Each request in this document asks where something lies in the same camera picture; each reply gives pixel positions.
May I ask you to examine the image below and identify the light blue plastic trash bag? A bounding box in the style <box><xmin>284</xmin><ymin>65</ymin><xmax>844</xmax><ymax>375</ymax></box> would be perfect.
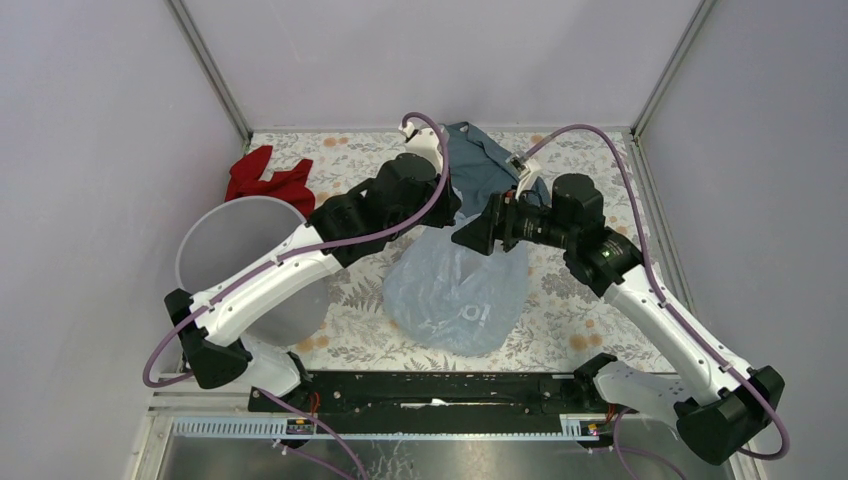
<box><xmin>382</xmin><ymin>212</ymin><xmax>529</xmax><ymax>356</ymax></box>

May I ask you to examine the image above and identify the grey plastic trash bin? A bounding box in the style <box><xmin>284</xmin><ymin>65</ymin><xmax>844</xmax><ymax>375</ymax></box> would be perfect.
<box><xmin>175</xmin><ymin>196</ymin><xmax>329</xmax><ymax>347</ymax></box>

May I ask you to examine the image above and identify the floral patterned table mat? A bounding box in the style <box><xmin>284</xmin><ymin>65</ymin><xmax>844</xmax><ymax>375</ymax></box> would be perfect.
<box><xmin>249</xmin><ymin>131</ymin><xmax>669</xmax><ymax>372</ymax></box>

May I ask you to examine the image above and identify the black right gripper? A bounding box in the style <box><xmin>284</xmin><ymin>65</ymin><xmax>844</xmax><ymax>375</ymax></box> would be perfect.
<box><xmin>450</xmin><ymin>184</ymin><xmax>575</xmax><ymax>256</ymax></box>

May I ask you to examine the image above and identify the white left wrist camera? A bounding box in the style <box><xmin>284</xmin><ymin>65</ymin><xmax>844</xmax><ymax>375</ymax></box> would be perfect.
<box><xmin>398</xmin><ymin>122</ymin><xmax>444</xmax><ymax>173</ymax></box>

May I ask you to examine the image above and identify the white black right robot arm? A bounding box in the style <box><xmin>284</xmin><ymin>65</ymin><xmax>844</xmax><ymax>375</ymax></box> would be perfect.
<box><xmin>452</xmin><ymin>174</ymin><xmax>785</xmax><ymax>465</ymax></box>

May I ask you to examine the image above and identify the teal blue cloth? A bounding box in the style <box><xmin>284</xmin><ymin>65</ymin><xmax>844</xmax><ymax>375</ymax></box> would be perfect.
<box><xmin>444</xmin><ymin>122</ymin><xmax>519</xmax><ymax>217</ymax></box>

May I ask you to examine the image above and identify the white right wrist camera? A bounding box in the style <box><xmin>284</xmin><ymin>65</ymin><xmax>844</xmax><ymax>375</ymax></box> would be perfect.
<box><xmin>506</xmin><ymin>154</ymin><xmax>541</xmax><ymax>198</ymax></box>

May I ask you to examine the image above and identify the red cloth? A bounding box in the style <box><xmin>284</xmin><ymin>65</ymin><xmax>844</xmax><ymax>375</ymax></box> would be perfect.
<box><xmin>224</xmin><ymin>145</ymin><xmax>316</xmax><ymax>218</ymax></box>

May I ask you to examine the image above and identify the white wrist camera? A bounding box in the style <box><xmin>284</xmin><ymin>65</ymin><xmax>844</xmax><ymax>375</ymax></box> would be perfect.
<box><xmin>398</xmin><ymin>122</ymin><xmax>444</xmax><ymax>173</ymax></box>
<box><xmin>506</xmin><ymin>154</ymin><xmax>541</xmax><ymax>198</ymax></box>

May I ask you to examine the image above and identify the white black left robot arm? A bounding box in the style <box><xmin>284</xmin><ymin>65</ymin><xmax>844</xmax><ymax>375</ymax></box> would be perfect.
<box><xmin>165</xmin><ymin>150</ymin><xmax>460</xmax><ymax>411</ymax></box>

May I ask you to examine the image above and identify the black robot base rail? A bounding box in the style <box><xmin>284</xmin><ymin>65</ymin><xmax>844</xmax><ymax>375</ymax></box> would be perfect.
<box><xmin>248</xmin><ymin>370</ymin><xmax>623</xmax><ymax>426</ymax></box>

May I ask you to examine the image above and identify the white slotted cable duct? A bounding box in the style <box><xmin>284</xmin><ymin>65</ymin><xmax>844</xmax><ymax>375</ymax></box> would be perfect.
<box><xmin>172</xmin><ymin>415</ymin><xmax>600</xmax><ymax>442</ymax></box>

